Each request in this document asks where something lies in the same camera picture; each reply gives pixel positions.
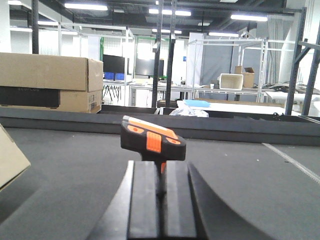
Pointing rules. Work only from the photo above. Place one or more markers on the open small cardboard box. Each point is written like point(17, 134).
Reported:
point(248, 75)

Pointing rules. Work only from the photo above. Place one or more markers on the large cardboard box black panel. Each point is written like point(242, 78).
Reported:
point(50, 82)

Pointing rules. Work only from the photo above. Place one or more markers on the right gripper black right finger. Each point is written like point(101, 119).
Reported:
point(194, 211)

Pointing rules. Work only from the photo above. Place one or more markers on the black orange barcode scanner gun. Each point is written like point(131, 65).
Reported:
point(153, 142)

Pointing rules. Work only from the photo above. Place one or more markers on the crumpled white plastic bag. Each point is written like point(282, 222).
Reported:
point(189, 111)

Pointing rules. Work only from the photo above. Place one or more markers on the dark grey conveyor side rail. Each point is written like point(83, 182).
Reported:
point(220, 126)

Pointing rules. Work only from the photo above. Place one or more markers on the black computer monitor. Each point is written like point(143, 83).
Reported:
point(113, 64)

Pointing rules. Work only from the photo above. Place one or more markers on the beige plastic bin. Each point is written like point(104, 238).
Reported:
point(228, 81)

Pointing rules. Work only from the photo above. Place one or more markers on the brown cardboard package box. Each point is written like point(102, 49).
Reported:
point(13, 162)

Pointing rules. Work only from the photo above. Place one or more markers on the light blue flat tray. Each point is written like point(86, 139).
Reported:
point(197, 103)

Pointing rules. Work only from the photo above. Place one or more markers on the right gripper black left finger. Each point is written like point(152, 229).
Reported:
point(133, 213)

